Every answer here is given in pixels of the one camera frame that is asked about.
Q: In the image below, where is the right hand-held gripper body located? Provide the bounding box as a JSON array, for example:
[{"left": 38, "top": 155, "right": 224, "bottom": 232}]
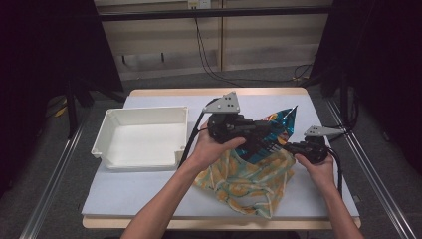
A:
[{"left": 292, "top": 125, "right": 346, "bottom": 165}]

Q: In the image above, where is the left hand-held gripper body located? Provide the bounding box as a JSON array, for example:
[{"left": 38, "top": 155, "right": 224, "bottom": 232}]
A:
[{"left": 202, "top": 91, "right": 258, "bottom": 144}]

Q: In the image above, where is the blue snack packet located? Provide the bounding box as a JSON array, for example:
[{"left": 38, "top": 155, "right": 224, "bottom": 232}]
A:
[{"left": 236, "top": 105, "right": 299, "bottom": 165}]

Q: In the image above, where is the orange and teal patterned bag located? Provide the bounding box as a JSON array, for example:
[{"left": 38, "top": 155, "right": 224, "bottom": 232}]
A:
[{"left": 192, "top": 147, "right": 297, "bottom": 220}]

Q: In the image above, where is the white plastic bin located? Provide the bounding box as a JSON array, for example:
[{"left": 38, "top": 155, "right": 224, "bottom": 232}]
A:
[{"left": 91, "top": 106, "right": 189, "bottom": 172}]

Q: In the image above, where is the person's right hand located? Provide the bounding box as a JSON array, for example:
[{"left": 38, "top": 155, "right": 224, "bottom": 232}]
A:
[{"left": 294, "top": 152, "right": 336, "bottom": 194}]

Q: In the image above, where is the person's left hand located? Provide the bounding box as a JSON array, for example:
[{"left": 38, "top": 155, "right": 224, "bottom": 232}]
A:
[{"left": 188, "top": 120, "right": 247, "bottom": 174}]

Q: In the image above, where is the wooden table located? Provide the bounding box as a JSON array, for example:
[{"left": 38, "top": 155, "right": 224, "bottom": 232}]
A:
[{"left": 82, "top": 87, "right": 362, "bottom": 231}]

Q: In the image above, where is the light wooden cabinet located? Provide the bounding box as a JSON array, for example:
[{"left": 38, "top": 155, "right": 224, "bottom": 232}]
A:
[{"left": 93, "top": 0, "right": 333, "bottom": 82}]

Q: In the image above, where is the black curtain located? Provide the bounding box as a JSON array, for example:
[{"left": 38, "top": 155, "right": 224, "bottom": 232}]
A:
[
  {"left": 310, "top": 0, "right": 422, "bottom": 175},
  {"left": 0, "top": 0, "right": 124, "bottom": 198}
]

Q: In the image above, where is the black horizontal bar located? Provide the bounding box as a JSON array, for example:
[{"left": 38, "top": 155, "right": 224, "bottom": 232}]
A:
[{"left": 99, "top": 5, "right": 333, "bottom": 22}]

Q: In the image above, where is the white table mat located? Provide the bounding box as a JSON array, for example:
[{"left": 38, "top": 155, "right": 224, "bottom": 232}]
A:
[{"left": 81, "top": 94, "right": 360, "bottom": 219}]

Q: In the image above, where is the black stand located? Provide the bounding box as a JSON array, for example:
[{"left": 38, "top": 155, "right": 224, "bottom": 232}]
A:
[{"left": 65, "top": 79, "right": 127, "bottom": 139}]

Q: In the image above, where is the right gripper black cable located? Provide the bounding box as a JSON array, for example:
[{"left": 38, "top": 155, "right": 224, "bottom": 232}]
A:
[{"left": 326, "top": 146, "right": 344, "bottom": 199}]

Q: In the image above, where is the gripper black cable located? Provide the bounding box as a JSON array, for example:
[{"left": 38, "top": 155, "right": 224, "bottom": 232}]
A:
[
  {"left": 326, "top": 146, "right": 344, "bottom": 199},
  {"left": 177, "top": 98, "right": 220, "bottom": 169}
]

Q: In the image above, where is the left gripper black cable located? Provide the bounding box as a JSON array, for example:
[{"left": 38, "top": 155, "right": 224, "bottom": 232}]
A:
[{"left": 177, "top": 98, "right": 220, "bottom": 169}]

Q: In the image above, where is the black floor cable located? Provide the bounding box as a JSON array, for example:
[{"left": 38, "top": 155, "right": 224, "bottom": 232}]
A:
[{"left": 193, "top": 16, "right": 315, "bottom": 88}]

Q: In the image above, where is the aluminium floor rail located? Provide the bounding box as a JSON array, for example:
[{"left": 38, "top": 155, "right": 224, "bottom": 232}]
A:
[
  {"left": 19, "top": 120, "right": 86, "bottom": 239},
  {"left": 325, "top": 99, "right": 418, "bottom": 239}
]

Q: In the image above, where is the white wall socket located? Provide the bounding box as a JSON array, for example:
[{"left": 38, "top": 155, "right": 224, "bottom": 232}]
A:
[{"left": 187, "top": 0, "right": 212, "bottom": 10}]

